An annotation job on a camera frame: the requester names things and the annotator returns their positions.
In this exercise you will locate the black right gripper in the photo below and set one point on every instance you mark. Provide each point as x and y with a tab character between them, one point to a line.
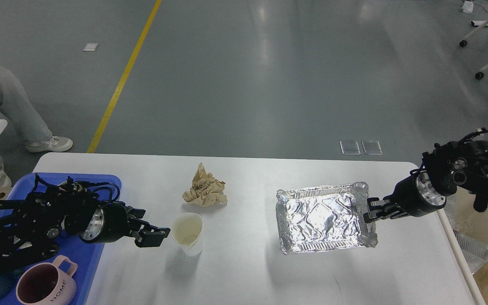
415	195

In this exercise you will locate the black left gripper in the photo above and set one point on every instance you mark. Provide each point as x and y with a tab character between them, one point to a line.
110	223

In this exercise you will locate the white paper cup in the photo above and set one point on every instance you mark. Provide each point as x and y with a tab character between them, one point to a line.
187	233

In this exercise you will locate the aluminium foil tray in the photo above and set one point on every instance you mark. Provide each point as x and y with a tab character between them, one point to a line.
324	218

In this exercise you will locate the brown paper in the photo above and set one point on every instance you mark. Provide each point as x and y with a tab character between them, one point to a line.
205	189

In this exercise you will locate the pink HOME mug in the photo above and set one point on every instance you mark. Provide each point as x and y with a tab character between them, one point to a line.
48	283

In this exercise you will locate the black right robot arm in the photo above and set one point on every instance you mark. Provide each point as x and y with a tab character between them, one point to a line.
455	165

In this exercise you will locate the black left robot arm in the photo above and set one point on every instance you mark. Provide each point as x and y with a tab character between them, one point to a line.
90	210

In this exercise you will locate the clear floor plate right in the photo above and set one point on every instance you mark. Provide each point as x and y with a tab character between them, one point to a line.
372	147

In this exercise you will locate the clear floor plate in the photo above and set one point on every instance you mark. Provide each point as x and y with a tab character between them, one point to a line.
350	147
372	147

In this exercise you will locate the clear floor plate left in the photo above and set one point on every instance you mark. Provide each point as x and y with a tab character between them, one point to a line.
350	147

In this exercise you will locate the foil tray in bin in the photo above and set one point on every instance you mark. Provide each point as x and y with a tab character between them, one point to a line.
474	252

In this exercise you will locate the person in black top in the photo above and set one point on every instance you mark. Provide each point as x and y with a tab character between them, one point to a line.
32	130

